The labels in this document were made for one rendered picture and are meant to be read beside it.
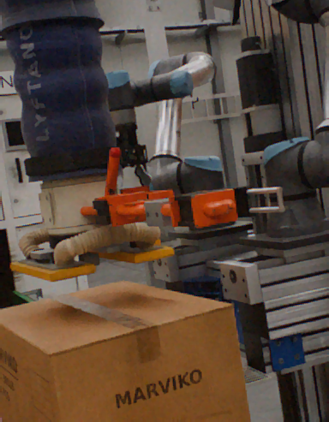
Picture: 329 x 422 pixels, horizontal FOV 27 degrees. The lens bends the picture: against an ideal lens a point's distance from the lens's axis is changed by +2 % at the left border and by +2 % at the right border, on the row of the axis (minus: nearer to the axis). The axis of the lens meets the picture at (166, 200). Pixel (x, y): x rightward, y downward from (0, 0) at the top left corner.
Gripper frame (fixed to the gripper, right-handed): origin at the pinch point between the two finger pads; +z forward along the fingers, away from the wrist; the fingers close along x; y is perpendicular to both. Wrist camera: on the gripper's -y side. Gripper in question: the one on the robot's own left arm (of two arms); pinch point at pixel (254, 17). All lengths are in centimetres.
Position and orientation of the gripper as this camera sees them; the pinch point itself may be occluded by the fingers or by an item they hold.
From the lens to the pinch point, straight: 145.8
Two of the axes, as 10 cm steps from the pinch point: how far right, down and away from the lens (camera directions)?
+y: -9.2, 1.6, -3.7
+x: 3.7, -0.1, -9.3
